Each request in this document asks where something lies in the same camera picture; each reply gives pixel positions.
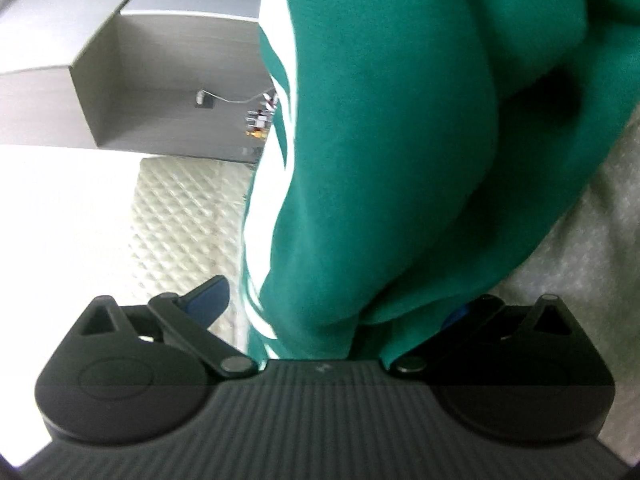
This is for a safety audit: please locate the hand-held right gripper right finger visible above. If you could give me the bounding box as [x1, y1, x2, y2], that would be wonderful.
[389, 295, 573, 376]

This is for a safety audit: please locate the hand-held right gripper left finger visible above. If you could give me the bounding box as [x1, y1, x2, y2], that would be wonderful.
[76, 276, 257, 378]

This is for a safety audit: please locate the green sweatshirt with white letters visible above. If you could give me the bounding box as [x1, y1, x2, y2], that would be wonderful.
[242, 0, 640, 361]

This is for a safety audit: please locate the quilted beige mattress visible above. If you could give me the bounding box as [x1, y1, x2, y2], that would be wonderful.
[127, 156, 261, 356]

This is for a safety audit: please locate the grey textured bed sheet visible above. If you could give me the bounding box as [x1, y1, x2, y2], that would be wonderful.
[492, 110, 640, 411]

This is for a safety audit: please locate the group of small bottles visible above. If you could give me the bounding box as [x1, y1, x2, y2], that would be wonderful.
[244, 91, 278, 141]

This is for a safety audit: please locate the charger plug with white cable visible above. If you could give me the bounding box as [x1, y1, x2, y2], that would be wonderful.
[195, 89, 273, 108]

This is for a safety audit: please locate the grey wall shelf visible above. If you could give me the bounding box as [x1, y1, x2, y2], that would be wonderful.
[0, 0, 281, 163]

